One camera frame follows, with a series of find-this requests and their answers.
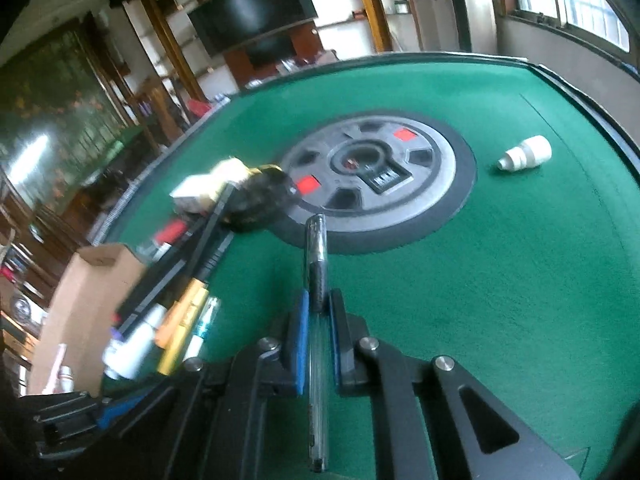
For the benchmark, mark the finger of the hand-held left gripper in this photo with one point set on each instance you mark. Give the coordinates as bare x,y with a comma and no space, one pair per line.
120,407

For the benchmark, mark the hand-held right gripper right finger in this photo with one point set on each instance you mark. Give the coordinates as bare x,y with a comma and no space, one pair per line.
334,345

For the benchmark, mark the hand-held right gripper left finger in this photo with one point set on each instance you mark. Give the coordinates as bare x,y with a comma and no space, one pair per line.
301,340

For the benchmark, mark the clear black gel pen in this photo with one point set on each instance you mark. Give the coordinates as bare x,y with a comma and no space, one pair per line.
316,260

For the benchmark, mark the brown cardboard box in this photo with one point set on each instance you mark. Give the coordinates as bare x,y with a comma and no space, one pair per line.
85,310

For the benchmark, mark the black plastic device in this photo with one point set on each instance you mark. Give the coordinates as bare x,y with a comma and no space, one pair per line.
255,200

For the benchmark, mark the pale yellow block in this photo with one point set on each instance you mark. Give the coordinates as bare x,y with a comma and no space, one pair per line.
227,170

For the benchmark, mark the white pink tube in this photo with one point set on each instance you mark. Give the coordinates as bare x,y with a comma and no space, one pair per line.
62,375

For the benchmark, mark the white pen teal band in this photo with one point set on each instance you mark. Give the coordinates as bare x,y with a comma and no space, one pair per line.
204,327

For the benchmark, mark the yellow orange marker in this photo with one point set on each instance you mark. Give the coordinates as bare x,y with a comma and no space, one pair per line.
182,320

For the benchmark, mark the thin black pen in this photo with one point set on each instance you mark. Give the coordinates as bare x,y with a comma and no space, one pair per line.
215,255

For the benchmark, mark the round grey control panel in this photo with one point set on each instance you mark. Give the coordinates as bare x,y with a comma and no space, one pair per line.
380,180

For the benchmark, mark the black marker red cap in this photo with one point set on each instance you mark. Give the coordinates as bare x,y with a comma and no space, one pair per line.
167,232

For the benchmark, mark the green felt mahjong table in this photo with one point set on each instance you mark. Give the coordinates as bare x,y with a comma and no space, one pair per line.
500,285

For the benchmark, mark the white plastic fitting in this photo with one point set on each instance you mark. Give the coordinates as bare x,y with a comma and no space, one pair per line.
525,156

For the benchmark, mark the wooden television cabinet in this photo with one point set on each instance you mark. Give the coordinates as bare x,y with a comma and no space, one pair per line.
270,62

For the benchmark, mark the black television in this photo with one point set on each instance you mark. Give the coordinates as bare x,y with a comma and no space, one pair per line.
255,5

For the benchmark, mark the wooden framed white shelving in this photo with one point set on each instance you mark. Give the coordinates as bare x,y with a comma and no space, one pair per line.
372,5

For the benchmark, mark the standing air conditioner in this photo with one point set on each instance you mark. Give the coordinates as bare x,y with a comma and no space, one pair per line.
462,5

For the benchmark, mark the barred window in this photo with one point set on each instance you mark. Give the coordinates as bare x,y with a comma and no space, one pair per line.
575,5

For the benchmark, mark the green landscape wall picture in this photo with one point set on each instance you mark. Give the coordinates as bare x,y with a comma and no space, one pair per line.
55,110

